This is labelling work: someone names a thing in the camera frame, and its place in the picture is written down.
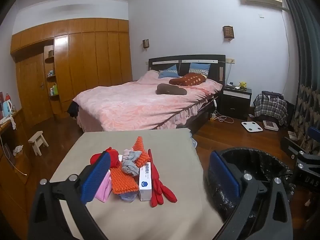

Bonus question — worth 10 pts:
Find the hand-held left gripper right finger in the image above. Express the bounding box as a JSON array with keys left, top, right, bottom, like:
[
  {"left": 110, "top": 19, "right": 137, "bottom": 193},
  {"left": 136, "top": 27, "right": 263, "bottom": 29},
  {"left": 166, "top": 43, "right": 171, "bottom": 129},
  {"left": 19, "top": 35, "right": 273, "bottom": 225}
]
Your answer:
[{"left": 209, "top": 151, "right": 293, "bottom": 240}]

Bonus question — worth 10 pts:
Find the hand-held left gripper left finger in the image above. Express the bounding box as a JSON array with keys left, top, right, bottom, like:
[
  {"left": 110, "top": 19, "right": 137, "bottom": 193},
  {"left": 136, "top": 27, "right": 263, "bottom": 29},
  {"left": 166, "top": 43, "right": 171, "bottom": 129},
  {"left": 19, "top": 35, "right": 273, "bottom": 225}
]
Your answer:
[{"left": 27, "top": 151, "right": 112, "bottom": 240}]

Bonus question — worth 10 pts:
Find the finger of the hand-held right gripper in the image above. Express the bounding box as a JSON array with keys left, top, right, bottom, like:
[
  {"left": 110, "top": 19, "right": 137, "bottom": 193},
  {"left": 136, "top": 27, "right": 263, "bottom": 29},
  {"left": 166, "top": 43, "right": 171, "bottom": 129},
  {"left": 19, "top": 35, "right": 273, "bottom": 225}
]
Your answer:
[
  {"left": 307, "top": 126, "right": 320, "bottom": 142},
  {"left": 297, "top": 151, "right": 320, "bottom": 165}
]

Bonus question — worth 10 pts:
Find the orange bubble mat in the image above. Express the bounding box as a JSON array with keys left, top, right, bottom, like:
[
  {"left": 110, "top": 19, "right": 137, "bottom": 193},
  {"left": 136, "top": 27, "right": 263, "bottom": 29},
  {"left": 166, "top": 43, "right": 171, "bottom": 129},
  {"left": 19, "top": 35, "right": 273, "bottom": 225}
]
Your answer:
[{"left": 109, "top": 136, "right": 151, "bottom": 195}]

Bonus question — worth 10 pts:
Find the black trash bin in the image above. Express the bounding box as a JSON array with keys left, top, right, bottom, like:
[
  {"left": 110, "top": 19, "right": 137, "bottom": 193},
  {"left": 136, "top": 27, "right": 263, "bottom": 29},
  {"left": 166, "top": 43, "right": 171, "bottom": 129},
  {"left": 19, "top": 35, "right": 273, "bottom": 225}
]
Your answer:
[{"left": 205, "top": 147, "right": 298, "bottom": 240}]

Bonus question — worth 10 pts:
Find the pink cloth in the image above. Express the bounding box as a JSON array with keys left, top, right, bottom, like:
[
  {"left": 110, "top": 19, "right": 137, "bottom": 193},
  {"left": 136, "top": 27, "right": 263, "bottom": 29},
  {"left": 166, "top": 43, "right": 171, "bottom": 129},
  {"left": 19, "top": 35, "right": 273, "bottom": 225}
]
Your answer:
[{"left": 94, "top": 171, "right": 113, "bottom": 202}]

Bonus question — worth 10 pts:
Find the red plastic bag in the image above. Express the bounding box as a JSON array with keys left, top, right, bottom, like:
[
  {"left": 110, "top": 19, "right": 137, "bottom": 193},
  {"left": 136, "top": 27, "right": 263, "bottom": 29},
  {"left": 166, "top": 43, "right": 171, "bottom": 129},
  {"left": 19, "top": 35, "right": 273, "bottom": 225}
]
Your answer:
[{"left": 90, "top": 147, "right": 119, "bottom": 168}]

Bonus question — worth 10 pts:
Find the grey fabric sock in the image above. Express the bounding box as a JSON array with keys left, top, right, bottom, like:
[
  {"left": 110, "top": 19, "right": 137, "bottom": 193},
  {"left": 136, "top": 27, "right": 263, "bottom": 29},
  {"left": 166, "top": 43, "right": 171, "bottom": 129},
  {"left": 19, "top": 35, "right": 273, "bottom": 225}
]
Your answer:
[{"left": 122, "top": 149, "right": 143, "bottom": 176}]

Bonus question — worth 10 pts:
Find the clear plastic bag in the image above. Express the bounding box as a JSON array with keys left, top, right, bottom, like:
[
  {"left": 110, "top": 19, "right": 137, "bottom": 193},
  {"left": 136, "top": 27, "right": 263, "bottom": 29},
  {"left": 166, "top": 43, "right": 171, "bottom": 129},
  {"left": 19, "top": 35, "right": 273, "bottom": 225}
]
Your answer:
[{"left": 117, "top": 192, "right": 139, "bottom": 202}]

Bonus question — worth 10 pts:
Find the white brown scale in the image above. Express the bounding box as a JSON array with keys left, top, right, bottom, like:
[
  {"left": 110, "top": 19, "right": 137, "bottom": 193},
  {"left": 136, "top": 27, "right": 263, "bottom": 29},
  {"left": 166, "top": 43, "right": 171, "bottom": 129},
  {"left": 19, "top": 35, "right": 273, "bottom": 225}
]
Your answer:
[{"left": 262, "top": 120, "right": 279, "bottom": 131}]

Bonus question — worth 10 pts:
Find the white box blue logo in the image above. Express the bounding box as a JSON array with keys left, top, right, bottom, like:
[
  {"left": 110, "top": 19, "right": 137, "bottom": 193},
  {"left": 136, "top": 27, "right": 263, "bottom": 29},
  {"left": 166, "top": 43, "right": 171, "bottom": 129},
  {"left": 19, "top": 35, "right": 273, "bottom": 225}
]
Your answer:
[{"left": 139, "top": 162, "right": 153, "bottom": 202}]

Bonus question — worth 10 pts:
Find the dark bag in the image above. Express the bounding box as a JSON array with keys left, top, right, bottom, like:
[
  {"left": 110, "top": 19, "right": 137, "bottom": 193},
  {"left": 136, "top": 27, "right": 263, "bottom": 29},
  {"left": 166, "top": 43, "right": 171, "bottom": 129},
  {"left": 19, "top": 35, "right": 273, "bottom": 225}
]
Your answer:
[{"left": 261, "top": 91, "right": 284, "bottom": 100}]

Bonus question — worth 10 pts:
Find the white bathroom scale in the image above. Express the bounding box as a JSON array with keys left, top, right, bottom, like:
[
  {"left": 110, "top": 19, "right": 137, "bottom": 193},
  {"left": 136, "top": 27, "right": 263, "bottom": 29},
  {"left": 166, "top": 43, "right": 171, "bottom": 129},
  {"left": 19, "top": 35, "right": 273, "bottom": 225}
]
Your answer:
[{"left": 241, "top": 121, "right": 263, "bottom": 133}]

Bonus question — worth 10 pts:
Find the small wooden stool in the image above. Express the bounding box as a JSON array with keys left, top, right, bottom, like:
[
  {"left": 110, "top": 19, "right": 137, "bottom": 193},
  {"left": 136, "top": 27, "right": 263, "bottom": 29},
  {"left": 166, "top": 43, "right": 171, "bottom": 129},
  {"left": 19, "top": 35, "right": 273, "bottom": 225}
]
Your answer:
[{"left": 27, "top": 131, "right": 49, "bottom": 157}]

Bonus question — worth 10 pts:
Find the black cloth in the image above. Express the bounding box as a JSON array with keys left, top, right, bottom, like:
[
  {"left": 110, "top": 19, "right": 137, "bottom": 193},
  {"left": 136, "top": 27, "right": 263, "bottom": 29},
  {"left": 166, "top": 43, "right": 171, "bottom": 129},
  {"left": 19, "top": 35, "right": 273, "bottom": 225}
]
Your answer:
[{"left": 68, "top": 100, "right": 80, "bottom": 118}]

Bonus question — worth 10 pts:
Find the black white nightstand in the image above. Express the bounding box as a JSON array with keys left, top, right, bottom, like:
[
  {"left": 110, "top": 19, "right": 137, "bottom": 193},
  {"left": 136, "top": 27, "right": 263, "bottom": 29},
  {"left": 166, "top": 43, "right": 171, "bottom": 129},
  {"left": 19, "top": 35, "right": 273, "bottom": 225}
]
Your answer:
[{"left": 220, "top": 85, "right": 252, "bottom": 120}]

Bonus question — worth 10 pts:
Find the pink blanket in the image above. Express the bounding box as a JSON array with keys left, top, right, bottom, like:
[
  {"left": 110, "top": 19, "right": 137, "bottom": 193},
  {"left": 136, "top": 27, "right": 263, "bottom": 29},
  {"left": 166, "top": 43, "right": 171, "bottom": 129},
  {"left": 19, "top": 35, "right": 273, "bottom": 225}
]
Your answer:
[{"left": 72, "top": 70, "right": 223, "bottom": 132}]

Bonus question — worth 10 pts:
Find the dark patterned curtain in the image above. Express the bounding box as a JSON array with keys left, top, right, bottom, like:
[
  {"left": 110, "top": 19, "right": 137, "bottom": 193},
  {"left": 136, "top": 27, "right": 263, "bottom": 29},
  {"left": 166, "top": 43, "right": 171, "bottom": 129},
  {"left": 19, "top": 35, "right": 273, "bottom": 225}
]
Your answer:
[{"left": 275, "top": 0, "right": 320, "bottom": 153}]

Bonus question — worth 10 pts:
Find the wooden cabinet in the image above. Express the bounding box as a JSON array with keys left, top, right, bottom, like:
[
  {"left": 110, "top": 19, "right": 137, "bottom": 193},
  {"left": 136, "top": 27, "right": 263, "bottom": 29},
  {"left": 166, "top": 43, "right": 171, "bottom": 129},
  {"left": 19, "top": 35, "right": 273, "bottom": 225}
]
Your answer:
[{"left": 0, "top": 107, "right": 34, "bottom": 220}]

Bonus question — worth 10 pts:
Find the brown pillow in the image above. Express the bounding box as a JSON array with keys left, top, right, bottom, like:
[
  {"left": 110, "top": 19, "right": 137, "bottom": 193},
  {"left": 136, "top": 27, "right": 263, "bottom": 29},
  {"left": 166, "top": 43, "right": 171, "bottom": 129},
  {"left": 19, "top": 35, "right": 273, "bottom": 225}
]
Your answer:
[{"left": 157, "top": 83, "right": 187, "bottom": 95}]

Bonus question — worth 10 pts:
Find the red dotted pillow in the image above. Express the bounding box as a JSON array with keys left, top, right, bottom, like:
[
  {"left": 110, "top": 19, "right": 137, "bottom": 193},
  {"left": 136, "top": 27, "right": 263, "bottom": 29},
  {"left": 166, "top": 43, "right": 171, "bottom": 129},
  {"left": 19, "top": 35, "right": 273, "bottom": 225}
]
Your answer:
[{"left": 169, "top": 73, "right": 207, "bottom": 86}]

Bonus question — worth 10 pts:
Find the blue pillow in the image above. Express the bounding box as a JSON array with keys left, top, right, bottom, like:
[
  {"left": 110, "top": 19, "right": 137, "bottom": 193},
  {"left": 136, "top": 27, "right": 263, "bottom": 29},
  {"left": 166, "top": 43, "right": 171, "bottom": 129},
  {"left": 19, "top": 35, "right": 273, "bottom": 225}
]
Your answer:
[
  {"left": 189, "top": 62, "right": 211, "bottom": 75},
  {"left": 158, "top": 64, "right": 180, "bottom": 79}
]

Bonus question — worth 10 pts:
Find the light blue kettle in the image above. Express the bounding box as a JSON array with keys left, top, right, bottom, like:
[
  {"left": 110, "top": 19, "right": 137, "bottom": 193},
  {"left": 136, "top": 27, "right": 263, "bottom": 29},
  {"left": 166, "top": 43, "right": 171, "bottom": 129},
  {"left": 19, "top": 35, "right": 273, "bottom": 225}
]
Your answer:
[{"left": 2, "top": 99, "right": 14, "bottom": 118}]

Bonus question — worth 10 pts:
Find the wooden wardrobe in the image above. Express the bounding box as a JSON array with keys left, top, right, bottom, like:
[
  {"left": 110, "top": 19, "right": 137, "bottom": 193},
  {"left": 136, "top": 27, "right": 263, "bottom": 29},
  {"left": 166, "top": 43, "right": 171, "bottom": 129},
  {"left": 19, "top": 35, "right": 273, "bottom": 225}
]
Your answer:
[{"left": 10, "top": 17, "right": 133, "bottom": 120}]

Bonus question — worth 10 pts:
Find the black wooden bed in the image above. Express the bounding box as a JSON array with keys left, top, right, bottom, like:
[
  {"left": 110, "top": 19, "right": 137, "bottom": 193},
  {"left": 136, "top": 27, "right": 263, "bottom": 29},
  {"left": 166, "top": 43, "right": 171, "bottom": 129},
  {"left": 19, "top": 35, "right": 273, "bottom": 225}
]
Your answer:
[{"left": 72, "top": 54, "right": 227, "bottom": 135}]

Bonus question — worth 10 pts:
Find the white power cable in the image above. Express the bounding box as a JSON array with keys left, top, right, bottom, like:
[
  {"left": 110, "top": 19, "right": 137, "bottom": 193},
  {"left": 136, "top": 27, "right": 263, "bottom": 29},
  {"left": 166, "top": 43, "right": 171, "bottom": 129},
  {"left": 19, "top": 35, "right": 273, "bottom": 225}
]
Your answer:
[{"left": 211, "top": 99, "right": 234, "bottom": 125}]

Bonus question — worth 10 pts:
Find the large brown wall lamp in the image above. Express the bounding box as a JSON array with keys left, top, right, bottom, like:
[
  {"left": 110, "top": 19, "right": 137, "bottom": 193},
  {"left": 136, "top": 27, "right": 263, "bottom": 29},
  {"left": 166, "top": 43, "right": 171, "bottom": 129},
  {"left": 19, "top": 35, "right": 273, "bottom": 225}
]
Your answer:
[{"left": 222, "top": 25, "right": 235, "bottom": 40}]

